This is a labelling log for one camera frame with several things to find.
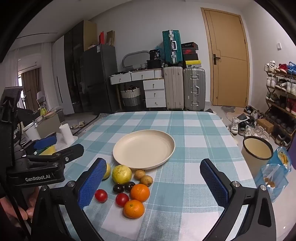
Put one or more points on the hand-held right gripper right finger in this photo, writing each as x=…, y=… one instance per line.
x=215, y=185

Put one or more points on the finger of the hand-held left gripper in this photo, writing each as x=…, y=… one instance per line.
x=67, y=154
x=46, y=142

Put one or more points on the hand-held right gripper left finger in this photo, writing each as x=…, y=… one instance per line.
x=92, y=183

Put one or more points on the red tomato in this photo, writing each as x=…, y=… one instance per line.
x=122, y=199
x=101, y=195

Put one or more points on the small green yellow citrus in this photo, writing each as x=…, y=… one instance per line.
x=107, y=171

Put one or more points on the large green yellow citrus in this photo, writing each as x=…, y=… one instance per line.
x=121, y=174

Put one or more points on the orange mandarin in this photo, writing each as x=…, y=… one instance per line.
x=140, y=192
x=133, y=209

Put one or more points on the cream round plate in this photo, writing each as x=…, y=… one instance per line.
x=143, y=148

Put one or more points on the person's left hand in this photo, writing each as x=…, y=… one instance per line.
x=30, y=212

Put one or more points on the large cardboard box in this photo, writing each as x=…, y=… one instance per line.
x=49, y=124

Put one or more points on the white paper towel roll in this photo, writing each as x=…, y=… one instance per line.
x=64, y=133

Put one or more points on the dark plum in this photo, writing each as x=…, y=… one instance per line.
x=118, y=189
x=129, y=186

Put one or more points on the pair of slippers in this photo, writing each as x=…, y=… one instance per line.
x=78, y=125

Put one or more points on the beige trash bin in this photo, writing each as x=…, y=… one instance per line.
x=254, y=160

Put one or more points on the brown kiwi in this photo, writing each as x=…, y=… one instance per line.
x=140, y=174
x=146, y=180

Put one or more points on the teal checked tablecloth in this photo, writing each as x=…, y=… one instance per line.
x=189, y=139

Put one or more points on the brown curtain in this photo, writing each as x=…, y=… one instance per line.
x=31, y=88

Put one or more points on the blue plastic bag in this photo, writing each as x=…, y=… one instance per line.
x=275, y=180

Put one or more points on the pile of loose shoes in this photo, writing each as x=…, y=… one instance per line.
x=245, y=125

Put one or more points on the grey door mat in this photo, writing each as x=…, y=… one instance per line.
x=227, y=111

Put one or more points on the tall wardrobe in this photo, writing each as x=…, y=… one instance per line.
x=69, y=69

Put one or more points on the brown cardboard box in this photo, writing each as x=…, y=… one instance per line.
x=265, y=125

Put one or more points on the dark refrigerator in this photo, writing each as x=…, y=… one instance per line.
x=99, y=78

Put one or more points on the woven grey white basket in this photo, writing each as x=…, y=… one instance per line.
x=130, y=96

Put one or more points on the silver suitcase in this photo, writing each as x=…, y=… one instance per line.
x=194, y=89

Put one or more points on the wooden shoe rack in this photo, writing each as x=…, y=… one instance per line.
x=278, y=105
x=282, y=85

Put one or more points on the white desk with drawers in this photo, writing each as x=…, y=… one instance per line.
x=136, y=75

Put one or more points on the beige suitcase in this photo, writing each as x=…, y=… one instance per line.
x=173, y=88

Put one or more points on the white drawer cabinet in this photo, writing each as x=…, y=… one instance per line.
x=154, y=93

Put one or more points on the yellow wooden door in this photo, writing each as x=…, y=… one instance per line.
x=229, y=76

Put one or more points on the brown paper bag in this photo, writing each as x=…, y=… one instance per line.
x=110, y=38

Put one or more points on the yellow black shoe box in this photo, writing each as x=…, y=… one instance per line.
x=193, y=64

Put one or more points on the black crate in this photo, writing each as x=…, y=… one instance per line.
x=154, y=64

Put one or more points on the black packet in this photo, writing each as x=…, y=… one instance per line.
x=155, y=54

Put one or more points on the red black shoe box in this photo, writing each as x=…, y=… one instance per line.
x=190, y=51

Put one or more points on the teal suitcase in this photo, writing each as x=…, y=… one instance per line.
x=172, y=46

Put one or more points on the grey rounded frame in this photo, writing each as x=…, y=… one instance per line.
x=129, y=55

